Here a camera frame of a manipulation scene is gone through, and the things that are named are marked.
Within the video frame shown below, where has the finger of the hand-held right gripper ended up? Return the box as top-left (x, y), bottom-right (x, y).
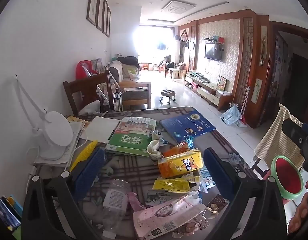
top-left (281, 118), bottom-right (308, 153)

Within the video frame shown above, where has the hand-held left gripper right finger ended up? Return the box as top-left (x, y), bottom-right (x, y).
top-left (201, 147), bottom-right (287, 240)

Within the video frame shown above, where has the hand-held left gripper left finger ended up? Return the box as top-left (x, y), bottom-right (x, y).
top-left (21, 147), bottom-right (112, 240)

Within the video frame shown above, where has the brown snack wrapper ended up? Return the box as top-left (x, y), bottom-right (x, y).
top-left (206, 194), bottom-right (228, 215)

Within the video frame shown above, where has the yellow drink carton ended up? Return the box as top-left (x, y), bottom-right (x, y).
top-left (157, 149), bottom-right (203, 178)

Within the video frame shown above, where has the clear plastic bottle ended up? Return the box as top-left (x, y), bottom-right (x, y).
top-left (103, 179), bottom-right (134, 235)

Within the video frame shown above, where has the blue snack wrapper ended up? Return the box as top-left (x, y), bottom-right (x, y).
top-left (182, 135), bottom-right (195, 149)

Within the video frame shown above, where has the orange plastic bag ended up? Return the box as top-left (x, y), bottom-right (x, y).
top-left (162, 142), bottom-right (190, 158)

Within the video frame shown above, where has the pink plastic wrapper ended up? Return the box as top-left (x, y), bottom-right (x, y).
top-left (128, 192), bottom-right (147, 211)

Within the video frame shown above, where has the paper cup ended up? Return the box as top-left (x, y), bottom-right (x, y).
top-left (147, 130), bottom-right (169, 161)

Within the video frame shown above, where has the pink carton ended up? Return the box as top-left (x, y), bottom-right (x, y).
top-left (133, 195), bottom-right (207, 240)

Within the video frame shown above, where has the person's right hand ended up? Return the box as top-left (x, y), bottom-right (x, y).
top-left (287, 186), bottom-right (308, 233)

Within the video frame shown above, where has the checkered cloth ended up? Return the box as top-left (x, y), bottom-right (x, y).
top-left (254, 104), bottom-right (305, 170)

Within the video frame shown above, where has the yellow ribbed curved tool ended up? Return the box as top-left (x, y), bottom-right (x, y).
top-left (70, 140), bottom-right (98, 172)

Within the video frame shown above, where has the stack of white papers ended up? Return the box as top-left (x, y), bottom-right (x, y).
top-left (33, 120), bottom-right (86, 167)

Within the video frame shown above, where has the dark wooden chair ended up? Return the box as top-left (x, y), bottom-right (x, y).
top-left (251, 155), bottom-right (272, 179)

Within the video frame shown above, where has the white paper sheet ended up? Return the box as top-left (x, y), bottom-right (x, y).
top-left (87, 116), bottom-right (121, 144)

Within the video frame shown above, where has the black pen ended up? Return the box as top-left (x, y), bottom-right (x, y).
top-left (108, 121), bottom-right (122, 140)

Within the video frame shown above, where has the yellow booklet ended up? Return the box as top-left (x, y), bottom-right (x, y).
top-left (66, 116), bottom-right (91, 130)

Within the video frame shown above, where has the green textbook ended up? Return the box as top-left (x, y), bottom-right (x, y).
top-left (105, 117), bottom-right (157, 157)

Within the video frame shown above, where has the white desk lamp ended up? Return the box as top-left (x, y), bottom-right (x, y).
top-left (14, 75), bottom-right (74, 161)

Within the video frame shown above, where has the bamboo painting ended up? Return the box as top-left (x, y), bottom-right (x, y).
top-left (251, 78), bottom-right (263, 104)

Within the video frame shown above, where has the blue book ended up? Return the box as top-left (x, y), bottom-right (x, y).
top-left (160, 109), bottom-right (216, 143)

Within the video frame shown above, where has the printed door curtain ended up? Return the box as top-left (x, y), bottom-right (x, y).
top-left (267, 34), bottom-right (289, 120)

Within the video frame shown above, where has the blue plastic bag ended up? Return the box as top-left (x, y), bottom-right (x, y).
top-left (219, 104), bottom-right (242, 126)

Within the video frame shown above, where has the white plastic bag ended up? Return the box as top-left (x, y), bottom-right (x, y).
top-left (79, 100), bottom-right (102, 117)

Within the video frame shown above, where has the brown wooden chair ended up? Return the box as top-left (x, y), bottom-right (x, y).
top-left (63, 70), bottom-right (124, 117)

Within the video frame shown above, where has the television cabinet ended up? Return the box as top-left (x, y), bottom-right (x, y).
top-left (184, 72), bottom-right (235, 111)

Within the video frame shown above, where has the framed geometric picture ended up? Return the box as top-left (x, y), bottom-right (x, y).
top-left (217, 75), bottom-right (229, 91)

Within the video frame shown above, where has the wooden sofa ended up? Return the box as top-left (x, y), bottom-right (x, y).
top-left (108, 60), bottom-right (152, 110)

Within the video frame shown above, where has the round wheeled stool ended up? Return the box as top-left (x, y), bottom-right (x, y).
top-left (159, 89), bottom-right (176, 105)

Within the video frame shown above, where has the red plastic chair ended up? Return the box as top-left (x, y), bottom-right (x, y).
top-left (76, 60), bottom-right (98, 80)

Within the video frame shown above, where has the coffee table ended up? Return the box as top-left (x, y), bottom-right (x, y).
top-left (168, 67), bottom-right (187, 82)

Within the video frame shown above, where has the dark coat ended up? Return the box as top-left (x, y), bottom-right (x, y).
top-left (118, 56), bottom-right (139, 68)

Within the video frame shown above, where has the small wooden chair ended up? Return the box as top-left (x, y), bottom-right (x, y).
top-left (159, 55), bottom-right (172, 77)

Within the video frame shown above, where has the ceiling light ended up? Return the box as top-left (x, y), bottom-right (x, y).
top-left (161, 0), bottom-right (196, 13)

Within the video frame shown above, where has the white handled mop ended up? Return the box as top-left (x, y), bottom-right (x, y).
top-left (237, 77), bottom-right (252, 128)

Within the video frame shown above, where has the wall scroll painting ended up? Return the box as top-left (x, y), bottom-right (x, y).
top-left (260, 26), bottom-right (268, 67)

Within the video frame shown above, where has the wall television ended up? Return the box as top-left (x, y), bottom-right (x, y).
top-left (204, 43), bottom-right (223, 62)

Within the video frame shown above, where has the wall shelf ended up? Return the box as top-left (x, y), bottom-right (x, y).
top-left (203, 36), bottom-right (225, 45)

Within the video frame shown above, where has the diamond wall decoration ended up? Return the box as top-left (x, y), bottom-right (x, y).
top-left (180, 29), bottom-right (189, 49)

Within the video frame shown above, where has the framed wall picture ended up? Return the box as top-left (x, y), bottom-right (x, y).
top-left (96, 0), bottom-right (106, 32)
top-left (102, 0), bottom-right (109, 35)
top-left (86, 0), bottom-right (101, 26)
top-left (106, 6), bottom-right (111, 38)

